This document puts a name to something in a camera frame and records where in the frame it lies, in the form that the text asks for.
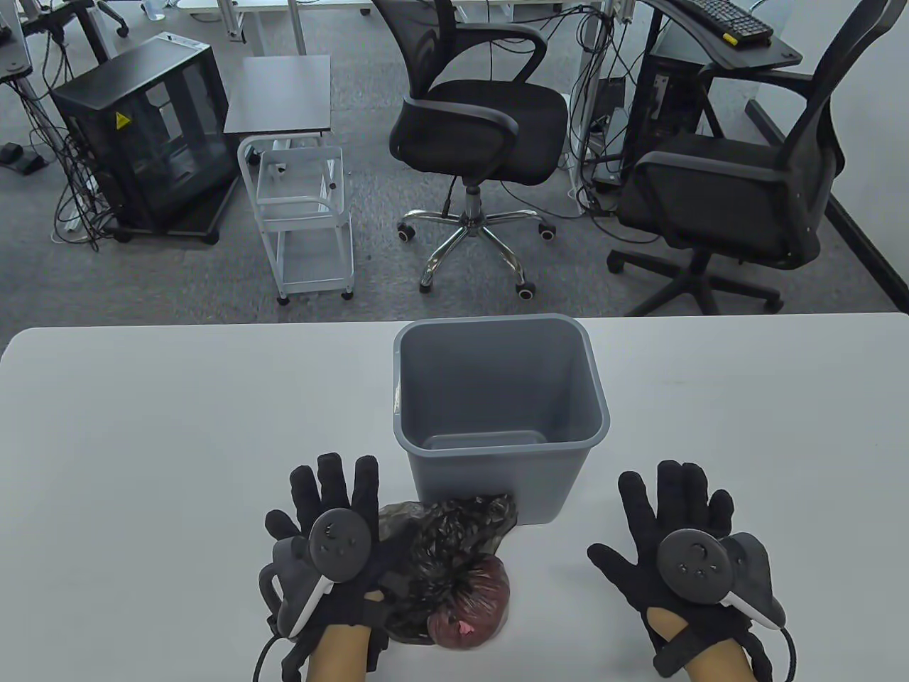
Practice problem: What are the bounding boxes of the person's left hand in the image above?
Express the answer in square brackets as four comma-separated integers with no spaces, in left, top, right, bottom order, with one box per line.
[265,453,414,640]

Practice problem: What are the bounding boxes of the person's right hand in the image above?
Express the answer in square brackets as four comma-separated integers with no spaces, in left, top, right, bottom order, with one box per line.
[587,460,775,676]

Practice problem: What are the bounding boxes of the grey translucent garbage bag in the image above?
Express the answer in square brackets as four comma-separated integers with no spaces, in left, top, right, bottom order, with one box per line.
[376,494,519,646]

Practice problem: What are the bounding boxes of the grey plastic trash bin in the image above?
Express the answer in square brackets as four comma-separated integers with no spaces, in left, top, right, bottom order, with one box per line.
[393,314,611,526]

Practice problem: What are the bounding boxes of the person's right forearm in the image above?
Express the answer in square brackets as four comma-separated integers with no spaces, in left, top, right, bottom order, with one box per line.
[650,607,761,682]

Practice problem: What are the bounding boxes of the person's left forearm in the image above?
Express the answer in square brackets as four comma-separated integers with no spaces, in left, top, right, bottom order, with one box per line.
[305,625,370,682]

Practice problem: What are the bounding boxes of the grey round tracking controller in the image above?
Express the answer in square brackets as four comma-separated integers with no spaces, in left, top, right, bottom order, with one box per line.
[657,529,788,630]
[257,509,374,639]

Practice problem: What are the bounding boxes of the black office chair right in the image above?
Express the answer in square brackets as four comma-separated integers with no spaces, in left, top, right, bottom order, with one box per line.
[607,0,897,317]

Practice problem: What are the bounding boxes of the black office chair chrome base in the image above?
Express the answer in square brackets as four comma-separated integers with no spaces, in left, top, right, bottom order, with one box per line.
[371,0,569,301]

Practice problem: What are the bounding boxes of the dark top side table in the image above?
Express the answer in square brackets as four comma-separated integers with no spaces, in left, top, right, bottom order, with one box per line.
[224,55,334,153]

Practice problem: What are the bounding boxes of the black glass equipment cabinet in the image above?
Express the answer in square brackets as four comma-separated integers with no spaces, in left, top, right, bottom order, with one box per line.
[50,32,242,246]

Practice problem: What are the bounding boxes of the black computer tower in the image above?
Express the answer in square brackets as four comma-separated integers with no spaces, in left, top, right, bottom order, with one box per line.
[621,53,714,185]

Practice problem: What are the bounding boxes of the white desk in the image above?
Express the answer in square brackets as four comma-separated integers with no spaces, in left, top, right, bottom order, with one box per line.
[174,0,377,58]

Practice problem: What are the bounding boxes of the black foot pedals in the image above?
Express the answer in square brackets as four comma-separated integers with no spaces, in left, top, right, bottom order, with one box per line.
[0,142,49,175]

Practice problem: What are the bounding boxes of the white desk leg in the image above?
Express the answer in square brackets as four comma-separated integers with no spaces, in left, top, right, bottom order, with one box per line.
[568,0,620,173]

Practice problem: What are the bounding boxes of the black desk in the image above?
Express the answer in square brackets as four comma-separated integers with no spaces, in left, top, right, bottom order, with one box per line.
[639,0,805,72]

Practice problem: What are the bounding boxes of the black keyboard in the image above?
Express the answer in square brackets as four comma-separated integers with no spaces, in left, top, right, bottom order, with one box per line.
[671,0,775,47]

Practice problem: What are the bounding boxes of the white wire rolling cart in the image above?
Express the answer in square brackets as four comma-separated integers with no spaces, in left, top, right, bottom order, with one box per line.
[238,134,356,306]

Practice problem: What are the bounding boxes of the black cable bundle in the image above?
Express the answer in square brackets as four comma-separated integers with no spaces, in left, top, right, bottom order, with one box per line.
[567,6,640,217]

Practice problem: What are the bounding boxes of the tangled black floor cables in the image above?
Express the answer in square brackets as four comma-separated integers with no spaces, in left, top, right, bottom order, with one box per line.
[14,39,118,253]

